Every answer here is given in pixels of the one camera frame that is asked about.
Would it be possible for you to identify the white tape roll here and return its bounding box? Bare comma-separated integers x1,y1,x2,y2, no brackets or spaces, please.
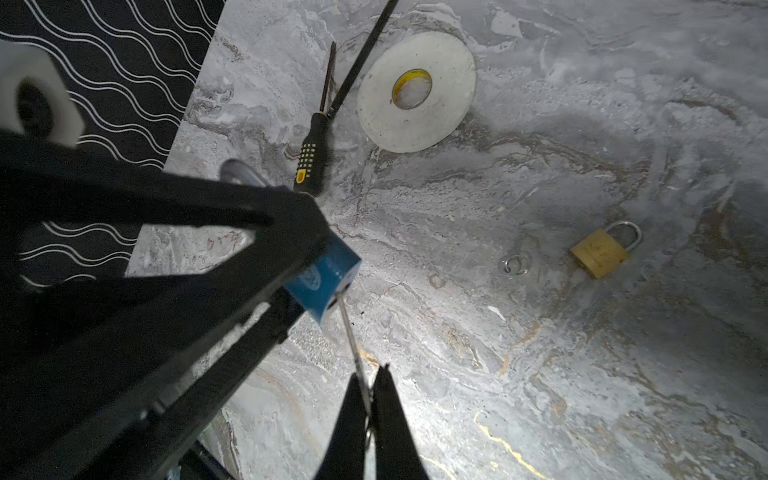
357,32,476,153

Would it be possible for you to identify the black hex key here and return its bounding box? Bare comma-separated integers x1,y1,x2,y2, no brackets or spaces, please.
327,0,399,120

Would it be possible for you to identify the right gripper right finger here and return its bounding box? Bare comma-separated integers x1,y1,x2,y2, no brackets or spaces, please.
372,364,429,480

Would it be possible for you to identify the silver key near brass padlock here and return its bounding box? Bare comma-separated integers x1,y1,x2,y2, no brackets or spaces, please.
501,253,532,276

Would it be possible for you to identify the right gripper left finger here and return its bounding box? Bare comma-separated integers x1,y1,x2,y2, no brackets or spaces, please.
314,374,367,480

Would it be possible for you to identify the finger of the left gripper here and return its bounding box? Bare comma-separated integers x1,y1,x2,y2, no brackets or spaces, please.
1,289,300,479
1,132,331,400

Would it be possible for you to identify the brass padlock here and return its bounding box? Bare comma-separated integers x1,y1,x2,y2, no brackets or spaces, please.
570,220,643,279

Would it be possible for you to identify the black yellow screwdriver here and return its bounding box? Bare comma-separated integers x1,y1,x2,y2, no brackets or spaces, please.
293,42,337,197

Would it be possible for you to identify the blue padlock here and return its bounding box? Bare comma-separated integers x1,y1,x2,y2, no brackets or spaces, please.
219,159,362,327

